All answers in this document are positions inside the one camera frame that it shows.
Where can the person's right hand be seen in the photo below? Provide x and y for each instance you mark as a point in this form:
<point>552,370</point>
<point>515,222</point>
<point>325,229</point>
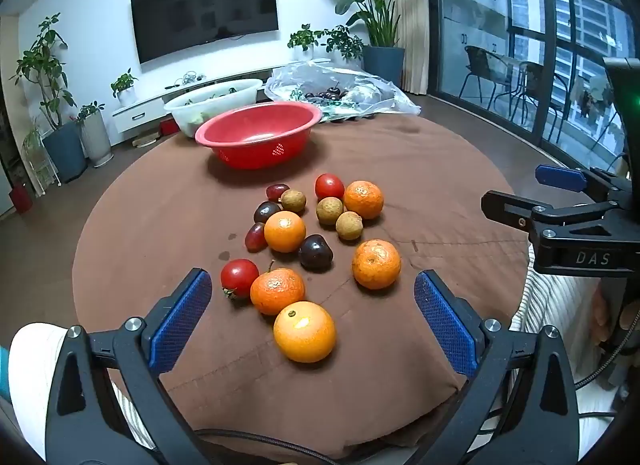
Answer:
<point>601,315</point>

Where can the white plastic basin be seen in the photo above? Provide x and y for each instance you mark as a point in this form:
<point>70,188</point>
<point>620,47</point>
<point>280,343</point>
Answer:
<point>182,117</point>

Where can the small plant in white pot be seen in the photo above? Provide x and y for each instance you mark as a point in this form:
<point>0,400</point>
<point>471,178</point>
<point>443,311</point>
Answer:
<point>127,95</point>
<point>302,40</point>

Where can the clear plastic bag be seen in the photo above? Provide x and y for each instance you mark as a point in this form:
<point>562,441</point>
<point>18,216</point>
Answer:
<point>380,95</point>

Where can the tall broadleaf potted plant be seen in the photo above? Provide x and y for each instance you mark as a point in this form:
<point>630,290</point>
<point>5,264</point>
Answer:
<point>382,65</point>

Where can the bushy plant in white pot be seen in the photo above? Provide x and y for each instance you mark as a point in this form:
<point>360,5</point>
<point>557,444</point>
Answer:
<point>345,42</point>

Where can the wall television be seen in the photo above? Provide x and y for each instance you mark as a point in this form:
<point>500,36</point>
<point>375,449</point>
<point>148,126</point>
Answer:
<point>205,10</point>

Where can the person's right forearm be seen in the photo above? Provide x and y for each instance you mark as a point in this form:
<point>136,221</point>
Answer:
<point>555,305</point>

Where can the white cloth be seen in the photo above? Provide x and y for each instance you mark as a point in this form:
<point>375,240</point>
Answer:
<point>35,375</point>

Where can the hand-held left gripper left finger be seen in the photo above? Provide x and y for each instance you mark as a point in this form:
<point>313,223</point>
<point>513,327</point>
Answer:
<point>182,325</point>

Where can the tan longan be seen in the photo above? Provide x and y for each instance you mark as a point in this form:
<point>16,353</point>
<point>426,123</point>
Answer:
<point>329,210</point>
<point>349,225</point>
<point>293,200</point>

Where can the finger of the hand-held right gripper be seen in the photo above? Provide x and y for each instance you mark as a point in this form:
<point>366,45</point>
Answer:
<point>557,176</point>
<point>505,205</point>

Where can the white television cabinet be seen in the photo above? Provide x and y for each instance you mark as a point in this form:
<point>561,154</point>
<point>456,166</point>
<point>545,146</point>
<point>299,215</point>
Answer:
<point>137,117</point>

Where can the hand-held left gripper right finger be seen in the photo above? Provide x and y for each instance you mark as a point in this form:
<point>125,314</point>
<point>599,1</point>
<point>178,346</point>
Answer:
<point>445,325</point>

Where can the balcony potted plants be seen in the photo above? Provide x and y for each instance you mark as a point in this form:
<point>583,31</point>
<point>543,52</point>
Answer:
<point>595,95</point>

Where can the mandarin orange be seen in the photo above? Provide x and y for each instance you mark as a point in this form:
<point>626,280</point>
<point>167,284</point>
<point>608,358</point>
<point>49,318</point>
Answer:
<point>363,199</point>
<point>376,264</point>
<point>277,291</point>

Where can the plant in tall white pot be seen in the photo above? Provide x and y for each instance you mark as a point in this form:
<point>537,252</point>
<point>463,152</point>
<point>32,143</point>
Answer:
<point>96,137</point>

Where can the pile of dark cherries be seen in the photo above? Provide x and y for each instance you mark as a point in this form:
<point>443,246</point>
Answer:
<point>327,94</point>

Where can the leafy tree in blue pot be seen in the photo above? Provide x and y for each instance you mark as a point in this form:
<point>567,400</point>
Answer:
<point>65,152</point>

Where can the red cherry tomato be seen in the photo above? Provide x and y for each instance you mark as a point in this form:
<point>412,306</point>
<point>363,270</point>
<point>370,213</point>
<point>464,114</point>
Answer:
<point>239,278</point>
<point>329,187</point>

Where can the sliding glass door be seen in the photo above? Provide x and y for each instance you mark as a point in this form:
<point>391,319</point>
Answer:
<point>542,45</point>

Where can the red plastic colander basin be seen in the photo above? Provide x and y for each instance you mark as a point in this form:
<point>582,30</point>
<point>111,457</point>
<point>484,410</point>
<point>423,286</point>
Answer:
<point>250,150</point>

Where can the smooth round orange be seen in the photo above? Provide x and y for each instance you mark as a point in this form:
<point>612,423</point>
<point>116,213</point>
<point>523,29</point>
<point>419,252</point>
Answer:
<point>284,231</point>
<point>304,331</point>

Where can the dark purple plum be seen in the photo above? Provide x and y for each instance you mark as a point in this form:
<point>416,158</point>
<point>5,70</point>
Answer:
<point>316,253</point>
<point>266,212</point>

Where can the green leafy vegetables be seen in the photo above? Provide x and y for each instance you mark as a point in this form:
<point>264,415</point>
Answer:
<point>231,91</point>

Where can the red grape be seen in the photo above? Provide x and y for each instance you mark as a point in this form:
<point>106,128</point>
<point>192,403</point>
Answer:
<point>255,236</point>
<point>276,191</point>

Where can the wooden board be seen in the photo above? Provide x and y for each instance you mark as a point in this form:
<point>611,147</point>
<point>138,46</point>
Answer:
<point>146,142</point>

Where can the beige curtain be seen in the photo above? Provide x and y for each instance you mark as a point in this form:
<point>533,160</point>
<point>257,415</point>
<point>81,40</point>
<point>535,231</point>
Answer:
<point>417,45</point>

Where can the black balcony chair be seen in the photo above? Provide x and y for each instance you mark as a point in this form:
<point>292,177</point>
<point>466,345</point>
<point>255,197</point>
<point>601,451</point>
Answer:
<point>477,62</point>
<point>532,77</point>

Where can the red bin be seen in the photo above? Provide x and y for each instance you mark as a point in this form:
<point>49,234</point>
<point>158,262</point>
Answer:
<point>21,200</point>

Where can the red box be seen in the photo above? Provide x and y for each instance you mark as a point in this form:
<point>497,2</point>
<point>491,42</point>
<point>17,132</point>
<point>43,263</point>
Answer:
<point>169,127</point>

